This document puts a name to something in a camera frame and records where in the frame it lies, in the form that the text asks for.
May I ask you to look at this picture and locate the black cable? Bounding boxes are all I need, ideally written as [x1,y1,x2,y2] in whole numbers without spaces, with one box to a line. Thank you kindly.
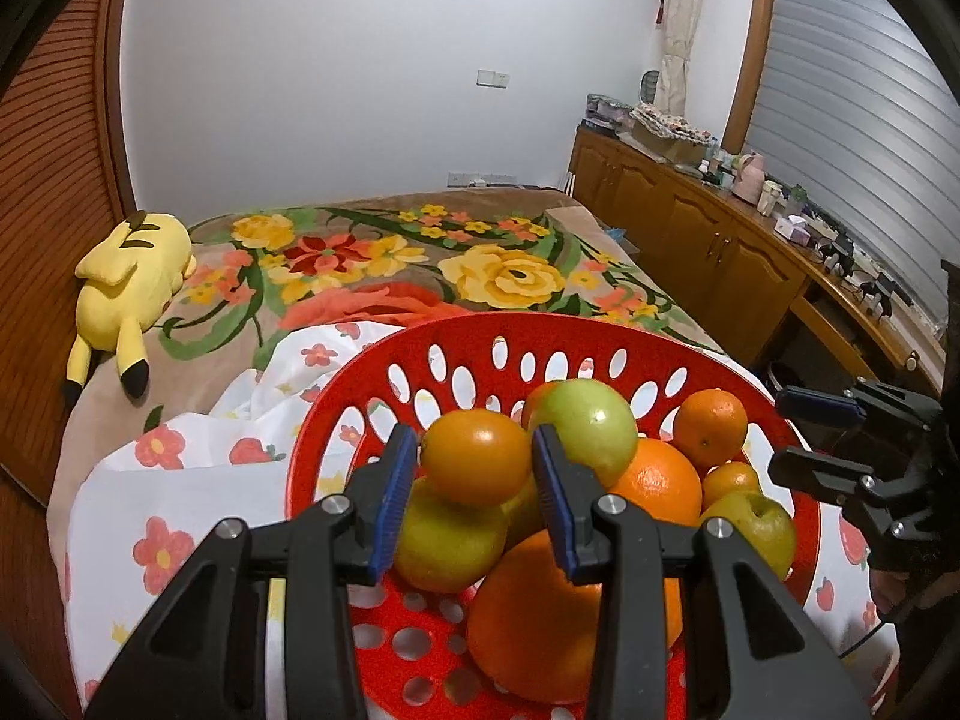
[836,611,905,665]

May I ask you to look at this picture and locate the patterned fabric box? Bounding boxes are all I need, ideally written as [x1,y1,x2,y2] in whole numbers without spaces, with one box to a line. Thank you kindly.
[628,106,713,164]

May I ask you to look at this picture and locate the cream curtain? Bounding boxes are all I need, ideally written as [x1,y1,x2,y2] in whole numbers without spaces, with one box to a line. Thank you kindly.
[652,0,713,117]

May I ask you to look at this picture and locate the person's right hand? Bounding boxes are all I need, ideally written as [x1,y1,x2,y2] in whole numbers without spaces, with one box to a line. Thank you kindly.
[870,568,927,620]

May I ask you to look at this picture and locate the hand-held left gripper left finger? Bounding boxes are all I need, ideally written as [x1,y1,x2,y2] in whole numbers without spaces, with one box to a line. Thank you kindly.
[84,424,419,720]

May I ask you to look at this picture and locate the wooden window frame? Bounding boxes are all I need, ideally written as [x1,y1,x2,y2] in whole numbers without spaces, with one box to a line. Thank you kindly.
[724,0,781,155]

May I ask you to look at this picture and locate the pink kettle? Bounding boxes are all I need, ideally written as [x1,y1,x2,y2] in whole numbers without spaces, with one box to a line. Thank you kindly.
[731,152,766,203]

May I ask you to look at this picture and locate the grey window blind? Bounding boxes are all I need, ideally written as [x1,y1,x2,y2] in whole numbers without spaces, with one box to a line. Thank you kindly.
[742,0,960,316]

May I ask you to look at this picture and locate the yellow plush toy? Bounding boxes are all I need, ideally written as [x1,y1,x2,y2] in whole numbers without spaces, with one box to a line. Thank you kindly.
[64,210,197,410]

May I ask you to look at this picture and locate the green apple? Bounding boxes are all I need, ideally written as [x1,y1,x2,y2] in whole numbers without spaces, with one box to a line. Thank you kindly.
[527,379,640,492]

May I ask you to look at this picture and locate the wooden sideboard cabinet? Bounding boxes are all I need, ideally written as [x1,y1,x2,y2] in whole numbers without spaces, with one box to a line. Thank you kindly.
[566,124,946,398]

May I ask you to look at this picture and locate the floral blanket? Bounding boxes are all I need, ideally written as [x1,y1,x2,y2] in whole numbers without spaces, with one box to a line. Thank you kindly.
[46,187,758,563]

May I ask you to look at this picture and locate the white strawberry print cloth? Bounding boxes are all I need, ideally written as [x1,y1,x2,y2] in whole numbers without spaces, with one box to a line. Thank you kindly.
[64,319,901,720]

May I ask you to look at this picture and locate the clear plastic organizer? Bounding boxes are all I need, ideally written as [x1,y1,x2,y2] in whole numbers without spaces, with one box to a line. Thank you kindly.
[585,94,635,132]

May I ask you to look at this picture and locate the large orange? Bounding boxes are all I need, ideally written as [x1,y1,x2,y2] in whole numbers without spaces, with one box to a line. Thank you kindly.
[466,529,685,704]
[609,436,704,527]

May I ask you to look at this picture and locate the wooden louvered wardrobe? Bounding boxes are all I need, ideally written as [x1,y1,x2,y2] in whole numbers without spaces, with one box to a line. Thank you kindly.
[0,0,147,511]

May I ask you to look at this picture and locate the yellow-green apple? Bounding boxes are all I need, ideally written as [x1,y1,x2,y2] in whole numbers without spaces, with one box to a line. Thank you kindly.
[394,474,509,593]
[502,476,548,552]
[697,491,797,582]

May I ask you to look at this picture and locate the red perforated plastic basket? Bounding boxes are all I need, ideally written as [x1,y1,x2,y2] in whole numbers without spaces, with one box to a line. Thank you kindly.
[285,313,822,720]

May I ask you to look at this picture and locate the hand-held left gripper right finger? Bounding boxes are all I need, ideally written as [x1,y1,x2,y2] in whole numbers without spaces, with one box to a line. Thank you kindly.
[531,424,871,720]

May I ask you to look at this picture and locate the small tangerine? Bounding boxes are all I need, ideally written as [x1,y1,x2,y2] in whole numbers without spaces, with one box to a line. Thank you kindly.
[520,381,563,428]
[418,409,533,507]
[701,461,762,511]
[671,388,749,470]

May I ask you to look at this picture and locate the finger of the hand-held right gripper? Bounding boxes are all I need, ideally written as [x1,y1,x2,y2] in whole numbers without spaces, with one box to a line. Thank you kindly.
[767,447,925,512]
[775,381,942,437]

